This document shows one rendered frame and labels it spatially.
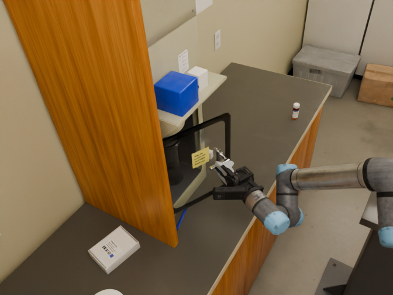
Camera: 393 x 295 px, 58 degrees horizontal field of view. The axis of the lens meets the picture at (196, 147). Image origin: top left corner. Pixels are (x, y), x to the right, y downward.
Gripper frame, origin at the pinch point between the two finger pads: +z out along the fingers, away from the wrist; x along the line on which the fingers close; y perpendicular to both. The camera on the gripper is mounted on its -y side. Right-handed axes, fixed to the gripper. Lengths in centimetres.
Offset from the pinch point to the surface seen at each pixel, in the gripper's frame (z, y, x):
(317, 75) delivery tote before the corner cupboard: 137, 213, -99
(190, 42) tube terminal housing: 17.6, 2.5, 43.4
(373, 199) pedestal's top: -33, 59, -26
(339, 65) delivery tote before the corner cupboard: 125, 229, -87
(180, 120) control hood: -3.5, -14.6, 31.0
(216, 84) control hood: 7.0, 5.4, 31.0
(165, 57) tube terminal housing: 10.7, -10.7, 45.0
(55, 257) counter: 16, -67, -26
